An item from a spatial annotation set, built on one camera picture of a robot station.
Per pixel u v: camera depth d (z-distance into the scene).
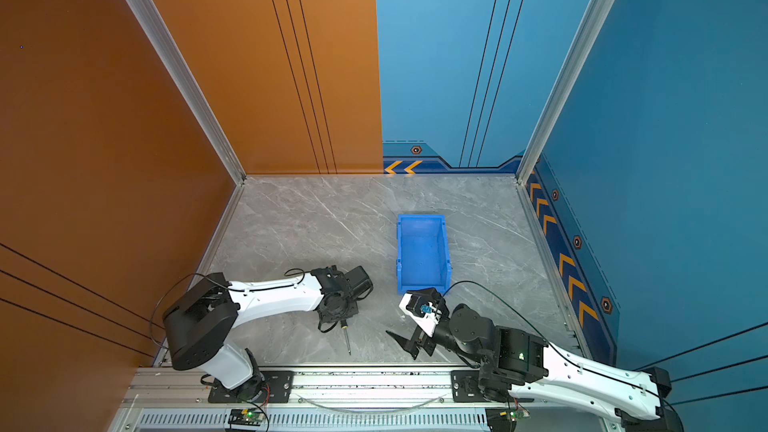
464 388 0.72
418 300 0.53
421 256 0.96
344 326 0.83
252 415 0.71
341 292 0.63
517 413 0.70
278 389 0.74
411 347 0.57
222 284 0.47
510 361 0.50
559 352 0.50
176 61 0.87
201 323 0.45
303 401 0.72
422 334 0.57
